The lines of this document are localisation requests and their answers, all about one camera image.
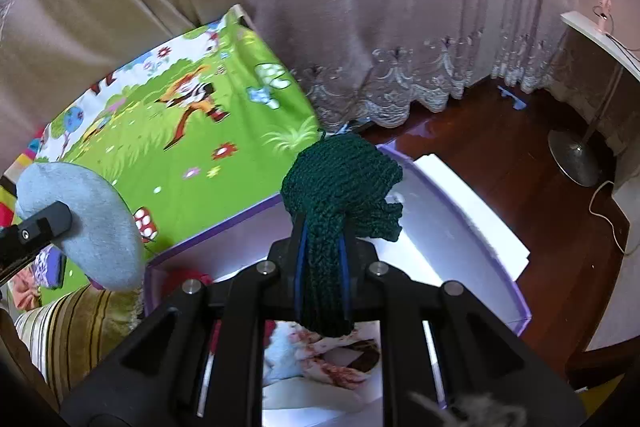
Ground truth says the dark wooden furniture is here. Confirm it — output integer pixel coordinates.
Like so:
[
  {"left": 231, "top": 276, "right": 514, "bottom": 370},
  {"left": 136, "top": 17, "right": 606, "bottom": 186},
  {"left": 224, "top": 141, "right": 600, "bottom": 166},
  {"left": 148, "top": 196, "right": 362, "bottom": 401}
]
[{"left": 565, "top": 337, "right": 640, "bottom": 393}]

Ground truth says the blue polka dot pouch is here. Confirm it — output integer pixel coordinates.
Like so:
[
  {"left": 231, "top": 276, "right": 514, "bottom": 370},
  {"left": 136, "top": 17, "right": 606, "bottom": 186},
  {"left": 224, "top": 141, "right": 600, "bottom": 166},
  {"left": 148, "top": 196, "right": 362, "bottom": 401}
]
[{"left": 30, "top": 247, "right": 68, "bottom": 290}]

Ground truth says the white cable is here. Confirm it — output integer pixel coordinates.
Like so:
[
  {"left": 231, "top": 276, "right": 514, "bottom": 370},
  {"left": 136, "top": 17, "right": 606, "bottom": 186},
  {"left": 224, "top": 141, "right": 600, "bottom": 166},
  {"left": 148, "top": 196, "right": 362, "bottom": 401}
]
[{"left": 587, "top": 179, "right": 640, "bottom": 256}]

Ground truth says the small pink gadget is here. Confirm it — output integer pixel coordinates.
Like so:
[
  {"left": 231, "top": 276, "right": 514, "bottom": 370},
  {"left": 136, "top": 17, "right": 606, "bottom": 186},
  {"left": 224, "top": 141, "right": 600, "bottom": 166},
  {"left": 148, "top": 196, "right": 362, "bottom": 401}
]
[{"left": 592, "top": 0, "right": 614, "bottom": 32}]

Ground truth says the white board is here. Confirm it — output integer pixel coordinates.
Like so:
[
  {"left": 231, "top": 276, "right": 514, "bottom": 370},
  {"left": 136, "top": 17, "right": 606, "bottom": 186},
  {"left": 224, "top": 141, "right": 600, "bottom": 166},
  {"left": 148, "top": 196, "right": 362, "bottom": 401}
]
[{"left": 415, "top": 154, "right": 531, "bottom": 280}]

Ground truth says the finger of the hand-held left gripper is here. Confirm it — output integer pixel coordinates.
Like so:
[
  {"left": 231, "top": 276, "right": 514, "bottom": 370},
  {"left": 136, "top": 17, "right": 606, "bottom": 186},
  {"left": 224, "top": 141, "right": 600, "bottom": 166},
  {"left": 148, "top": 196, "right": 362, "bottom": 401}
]
[{"left": 0, "top": 201, "right": 74, "bottom": 269}]

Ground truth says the white table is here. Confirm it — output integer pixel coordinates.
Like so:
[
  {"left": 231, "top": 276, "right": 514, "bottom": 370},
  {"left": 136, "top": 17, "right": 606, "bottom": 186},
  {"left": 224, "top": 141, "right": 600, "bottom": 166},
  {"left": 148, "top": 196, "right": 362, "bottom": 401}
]
[{"left": 560, "top": 9, "right": 640, "bottom": 82}]

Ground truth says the purple storage box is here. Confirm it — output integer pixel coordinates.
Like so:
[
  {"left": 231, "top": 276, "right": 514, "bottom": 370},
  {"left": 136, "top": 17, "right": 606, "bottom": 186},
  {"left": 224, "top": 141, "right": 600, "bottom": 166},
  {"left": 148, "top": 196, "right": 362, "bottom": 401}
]
[{"left": 142, "top": 142, "right": 532, "bottom": 413}]

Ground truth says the dark green knitted hat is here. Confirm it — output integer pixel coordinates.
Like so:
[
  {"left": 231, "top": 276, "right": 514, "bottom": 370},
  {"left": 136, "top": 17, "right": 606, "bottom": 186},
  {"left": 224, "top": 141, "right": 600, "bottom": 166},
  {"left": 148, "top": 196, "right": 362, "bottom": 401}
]
[{"left": 280, "top": 132, "right": 405, "bottom": 338}]

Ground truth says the white plush cloth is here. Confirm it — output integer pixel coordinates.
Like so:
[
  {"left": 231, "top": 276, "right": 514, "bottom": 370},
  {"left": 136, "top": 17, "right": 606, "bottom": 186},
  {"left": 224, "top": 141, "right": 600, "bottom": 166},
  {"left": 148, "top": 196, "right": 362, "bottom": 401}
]
[{"left": 264, "top": 322, "right": 313, "bottom": 383}]

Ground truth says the metal floor stand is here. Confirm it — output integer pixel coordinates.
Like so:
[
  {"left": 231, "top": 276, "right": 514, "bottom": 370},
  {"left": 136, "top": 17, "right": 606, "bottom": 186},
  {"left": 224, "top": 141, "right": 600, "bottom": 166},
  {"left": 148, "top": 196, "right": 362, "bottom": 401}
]
[{"left": 547, "top": 62, "right": 626, "bottom": 188}]

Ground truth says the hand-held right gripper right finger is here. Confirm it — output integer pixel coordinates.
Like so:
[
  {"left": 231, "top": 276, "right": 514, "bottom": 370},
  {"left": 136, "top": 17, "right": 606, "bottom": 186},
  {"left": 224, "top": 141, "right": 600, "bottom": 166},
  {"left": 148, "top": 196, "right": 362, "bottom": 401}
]
[{"left": 342, "top": 227, "right": 587, "bottom": 427}]

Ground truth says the grey fluffy yarn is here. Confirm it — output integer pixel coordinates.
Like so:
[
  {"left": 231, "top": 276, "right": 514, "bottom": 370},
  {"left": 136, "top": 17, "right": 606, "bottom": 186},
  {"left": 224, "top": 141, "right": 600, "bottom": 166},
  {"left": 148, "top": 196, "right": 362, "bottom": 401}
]
[{"left": 410, "top": 389, "right": 531, "bottom": 427}]

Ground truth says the light blue beret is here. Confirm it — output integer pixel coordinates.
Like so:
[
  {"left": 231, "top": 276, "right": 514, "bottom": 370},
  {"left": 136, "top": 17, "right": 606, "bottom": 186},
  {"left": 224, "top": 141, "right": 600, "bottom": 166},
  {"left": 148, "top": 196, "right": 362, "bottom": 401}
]
[{"left": 14, "top": 162, "right": 146, "bottom": 293}]

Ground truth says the pale pink cloth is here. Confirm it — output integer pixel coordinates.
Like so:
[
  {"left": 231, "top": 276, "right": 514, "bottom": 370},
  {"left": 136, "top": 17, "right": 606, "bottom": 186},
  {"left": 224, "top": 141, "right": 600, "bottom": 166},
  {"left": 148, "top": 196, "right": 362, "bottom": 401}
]
[{"left": 10, "top": 269, "right": 46, "bottom": 310}]

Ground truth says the green cartoon play mat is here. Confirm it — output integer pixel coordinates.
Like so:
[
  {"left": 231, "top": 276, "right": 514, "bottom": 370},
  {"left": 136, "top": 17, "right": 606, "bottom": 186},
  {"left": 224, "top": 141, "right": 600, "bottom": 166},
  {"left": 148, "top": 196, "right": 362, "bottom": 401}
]
[{"left": 10, "top": 7, "right": 322, "bottom": 303}]

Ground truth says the small blue floor item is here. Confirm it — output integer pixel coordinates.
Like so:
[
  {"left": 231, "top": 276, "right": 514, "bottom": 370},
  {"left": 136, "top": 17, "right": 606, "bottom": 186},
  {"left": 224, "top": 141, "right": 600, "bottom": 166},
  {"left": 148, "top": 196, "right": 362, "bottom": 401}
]
[{"left": 497, "top": 86, "right": 526, "bottom": 110}]

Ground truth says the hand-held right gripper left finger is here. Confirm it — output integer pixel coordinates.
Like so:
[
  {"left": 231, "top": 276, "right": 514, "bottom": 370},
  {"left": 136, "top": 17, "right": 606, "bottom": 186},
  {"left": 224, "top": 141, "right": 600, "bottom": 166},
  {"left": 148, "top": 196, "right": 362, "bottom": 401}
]
[{"left": 60, "top": 217, "right": 308, "bottom": 427}]

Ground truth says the gold striped cushion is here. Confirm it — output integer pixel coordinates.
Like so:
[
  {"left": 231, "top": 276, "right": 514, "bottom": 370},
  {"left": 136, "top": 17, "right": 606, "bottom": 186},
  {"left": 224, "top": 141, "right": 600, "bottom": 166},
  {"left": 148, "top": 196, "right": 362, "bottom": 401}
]
[{"left": 15, "top": 289, "right": 147, "bottom": 405}]

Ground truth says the white floral cloth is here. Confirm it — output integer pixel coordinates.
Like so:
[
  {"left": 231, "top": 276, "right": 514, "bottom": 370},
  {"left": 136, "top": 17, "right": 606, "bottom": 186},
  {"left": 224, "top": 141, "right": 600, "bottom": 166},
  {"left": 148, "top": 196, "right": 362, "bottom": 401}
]
[{"left": 300, "top": 327, "right": 383, "bottom": 390}]

